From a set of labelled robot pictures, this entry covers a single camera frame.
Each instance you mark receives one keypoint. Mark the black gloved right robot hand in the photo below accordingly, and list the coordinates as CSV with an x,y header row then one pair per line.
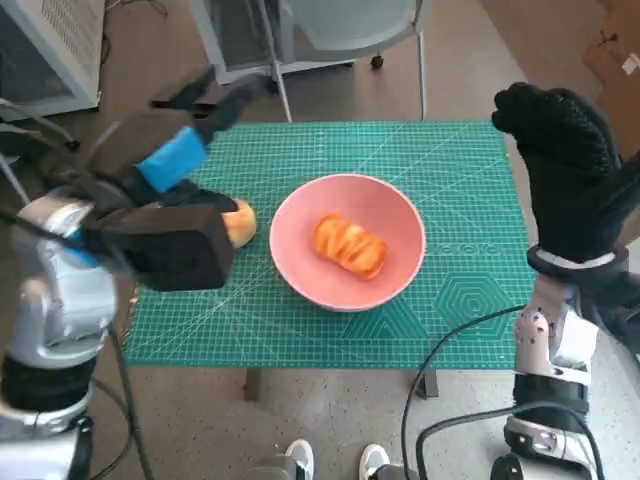
x,y
575,190

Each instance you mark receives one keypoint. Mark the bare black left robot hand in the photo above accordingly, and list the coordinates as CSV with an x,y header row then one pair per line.
x,y
170,160

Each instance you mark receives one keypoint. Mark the pink bowl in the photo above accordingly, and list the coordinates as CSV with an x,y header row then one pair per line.
x,y
300,250

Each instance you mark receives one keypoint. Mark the orange striped toy bread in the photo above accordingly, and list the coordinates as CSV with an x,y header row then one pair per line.
x,y
350,245

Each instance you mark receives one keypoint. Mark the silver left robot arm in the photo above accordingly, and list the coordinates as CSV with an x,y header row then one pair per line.
x,y
60,310

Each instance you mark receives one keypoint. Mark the round toy bread bun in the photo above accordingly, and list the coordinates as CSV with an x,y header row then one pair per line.
x,y
242,225

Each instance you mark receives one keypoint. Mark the brown cardboard box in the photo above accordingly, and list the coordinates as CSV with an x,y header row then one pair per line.
x,y
620,85

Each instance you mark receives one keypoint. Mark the grey chair with casters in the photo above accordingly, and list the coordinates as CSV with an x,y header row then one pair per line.
x,y
30,120

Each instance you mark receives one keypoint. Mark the large white perforated cabinet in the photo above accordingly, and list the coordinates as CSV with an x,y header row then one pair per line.
x,y
60,40

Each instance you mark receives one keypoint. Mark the green cutting mat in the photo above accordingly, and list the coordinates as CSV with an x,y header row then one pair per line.
x,y
350,150

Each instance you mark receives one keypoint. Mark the grey mesh seat chair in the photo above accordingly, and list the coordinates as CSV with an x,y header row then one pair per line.
x,y
360,25

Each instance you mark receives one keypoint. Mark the grey table leg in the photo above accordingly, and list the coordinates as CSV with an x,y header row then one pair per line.
x,y
253,385
427,384

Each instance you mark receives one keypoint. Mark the white shoe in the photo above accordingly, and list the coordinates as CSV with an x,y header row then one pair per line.
x,y
300,460
374,460

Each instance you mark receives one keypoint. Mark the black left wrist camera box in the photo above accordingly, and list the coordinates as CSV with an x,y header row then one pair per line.
x,y
175,250

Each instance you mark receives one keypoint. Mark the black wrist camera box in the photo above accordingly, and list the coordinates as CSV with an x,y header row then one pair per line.
x,y
615,310
175,250

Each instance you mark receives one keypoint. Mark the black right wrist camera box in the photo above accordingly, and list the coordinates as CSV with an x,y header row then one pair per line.
x,y
615,310

